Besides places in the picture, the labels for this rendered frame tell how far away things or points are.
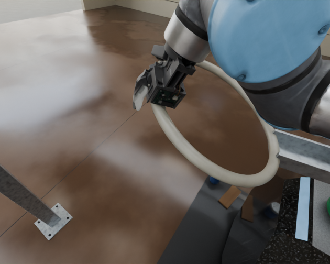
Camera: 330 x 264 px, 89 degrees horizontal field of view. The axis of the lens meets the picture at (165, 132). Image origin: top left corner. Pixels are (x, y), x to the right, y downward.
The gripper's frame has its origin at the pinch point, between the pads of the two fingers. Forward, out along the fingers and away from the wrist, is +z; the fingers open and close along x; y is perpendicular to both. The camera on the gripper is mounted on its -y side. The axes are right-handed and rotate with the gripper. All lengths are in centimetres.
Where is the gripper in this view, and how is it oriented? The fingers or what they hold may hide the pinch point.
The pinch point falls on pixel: (145, 106)
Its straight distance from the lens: 48.8
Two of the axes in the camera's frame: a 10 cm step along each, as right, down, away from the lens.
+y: 1.2, 8.4, -5.2
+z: -4.5, 5.2, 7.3
